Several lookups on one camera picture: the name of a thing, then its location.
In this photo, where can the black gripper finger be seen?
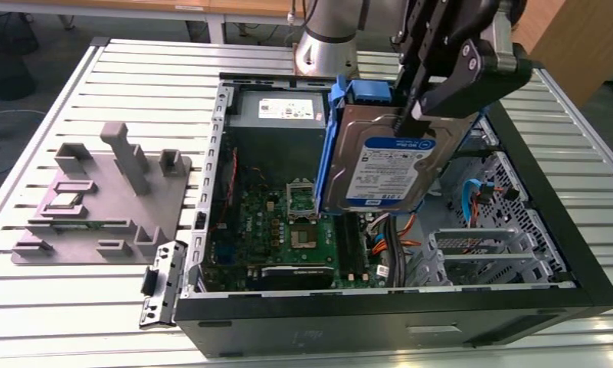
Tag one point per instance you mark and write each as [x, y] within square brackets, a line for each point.
[410, 103]
[469, 92]

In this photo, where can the hard disk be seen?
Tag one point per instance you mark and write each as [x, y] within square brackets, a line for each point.
[388, 172]

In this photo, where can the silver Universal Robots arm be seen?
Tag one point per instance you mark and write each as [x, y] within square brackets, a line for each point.
[321, 50]

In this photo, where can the grey metal disk bay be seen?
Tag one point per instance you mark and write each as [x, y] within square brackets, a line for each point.
[480, 257]

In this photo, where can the silver optical drive cage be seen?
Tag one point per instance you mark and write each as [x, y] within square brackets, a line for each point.
[482, 134]

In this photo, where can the wooden cabinet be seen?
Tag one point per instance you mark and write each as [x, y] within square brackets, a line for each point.
[582, 38]

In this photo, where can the grey power supply unit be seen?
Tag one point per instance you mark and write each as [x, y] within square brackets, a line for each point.
[276, 145]

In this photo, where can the black RAM slot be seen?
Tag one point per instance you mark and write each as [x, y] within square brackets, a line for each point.
[346, 245]

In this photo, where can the CPU socket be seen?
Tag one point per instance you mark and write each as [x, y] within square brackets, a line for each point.
[306, 237]

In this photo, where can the green motherboard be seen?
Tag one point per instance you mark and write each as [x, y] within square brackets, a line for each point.
[254, 230]

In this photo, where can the black graphics card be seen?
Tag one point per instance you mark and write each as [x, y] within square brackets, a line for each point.
[296, 278]

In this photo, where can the black open PC case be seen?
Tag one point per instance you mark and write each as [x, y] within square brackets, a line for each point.
[337, 322]

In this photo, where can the white framed wooden desk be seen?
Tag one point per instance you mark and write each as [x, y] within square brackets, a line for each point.
[132, 7]

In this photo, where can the grey parts rack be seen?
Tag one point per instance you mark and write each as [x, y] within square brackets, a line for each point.
[117, 211]

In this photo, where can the green RAM stick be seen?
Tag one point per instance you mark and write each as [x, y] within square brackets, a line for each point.
[81, 225]

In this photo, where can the silver CPU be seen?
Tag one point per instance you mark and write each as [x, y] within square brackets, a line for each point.
[66, 200]

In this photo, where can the grey hinged slot bracket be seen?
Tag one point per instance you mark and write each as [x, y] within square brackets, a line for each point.
[165, 283]

